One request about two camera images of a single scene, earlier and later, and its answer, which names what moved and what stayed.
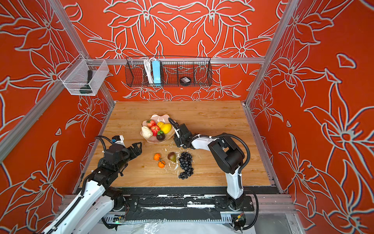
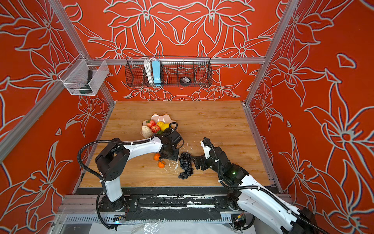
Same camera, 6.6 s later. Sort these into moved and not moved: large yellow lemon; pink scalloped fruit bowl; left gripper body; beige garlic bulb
Moved: left gripper body
Not moved: pink scalloped fruit bowl; beige garlic bulb; large yellow lemon
